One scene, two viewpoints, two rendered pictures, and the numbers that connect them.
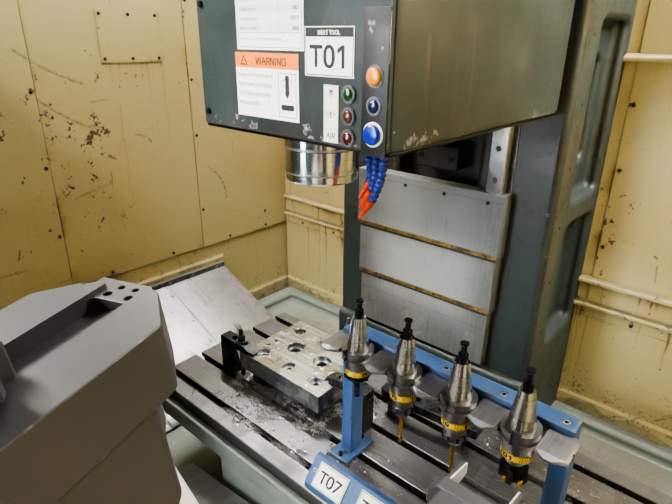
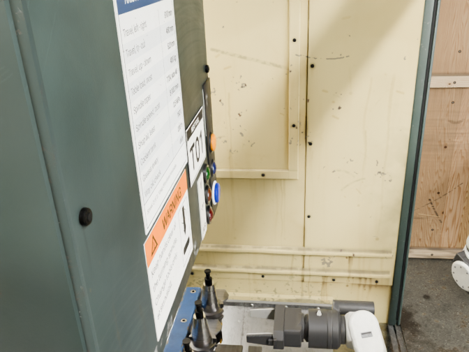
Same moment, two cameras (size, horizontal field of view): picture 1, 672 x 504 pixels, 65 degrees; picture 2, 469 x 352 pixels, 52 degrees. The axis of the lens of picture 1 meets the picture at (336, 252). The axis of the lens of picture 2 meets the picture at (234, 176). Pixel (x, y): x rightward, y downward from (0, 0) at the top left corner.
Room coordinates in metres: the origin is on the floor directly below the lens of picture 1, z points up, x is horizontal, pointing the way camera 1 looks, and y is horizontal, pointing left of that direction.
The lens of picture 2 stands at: (1.09, 0.51, 1.97)
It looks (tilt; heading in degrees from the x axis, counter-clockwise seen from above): 24 degrees down; 237
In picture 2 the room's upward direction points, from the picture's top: 3 degrees counter-clockwise
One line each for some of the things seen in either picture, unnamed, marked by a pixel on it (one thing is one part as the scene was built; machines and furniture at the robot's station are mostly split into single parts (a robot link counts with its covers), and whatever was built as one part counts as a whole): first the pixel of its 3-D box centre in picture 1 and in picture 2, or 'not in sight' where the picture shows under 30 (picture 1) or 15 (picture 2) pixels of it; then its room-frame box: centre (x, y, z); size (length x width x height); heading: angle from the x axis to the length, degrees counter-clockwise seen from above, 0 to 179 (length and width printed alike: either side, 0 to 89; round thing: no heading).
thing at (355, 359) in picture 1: (358, 352); not in sight; (0.87, -0.05, 1.21); 0.06 x 0.06 x 0.03
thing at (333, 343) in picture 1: (337, 342); not in sight; (0.91, 0.00, 1.21); 0.07 x 0.05 x 0.01; 139
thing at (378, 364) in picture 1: (380, 363); not in sight; (0.84, -0.09, 1.21); 0.07 x 0.05 x 0.01; 139
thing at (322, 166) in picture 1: (321, 150); not in sight; (1.12, 0.03, 1.56); 0.16 x 0.16 x 0.12
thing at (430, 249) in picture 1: (422, 262); not in sight; (1.45, -0.26, 1.16); 0.48 x 0.05 x 0.51; 49
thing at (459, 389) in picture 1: (460, 378); (200, 327); (0.73, -0.21, 1.26); 0.04 x 0.04 x 0.07
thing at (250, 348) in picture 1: (240, 351); not in sight; (1.24, 0.26, 0.97); 0.13 x 0.03 x 0.15; 49
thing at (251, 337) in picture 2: (452, 476); (259, 340); (0.60, -0.18, 1.18); 0.06 x 0.02 x 0.03; 139
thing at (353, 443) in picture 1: (352, 396); not in sight; (0.95, -0.04, 1.05); 0.10 x 0.05 x 0.30; 139
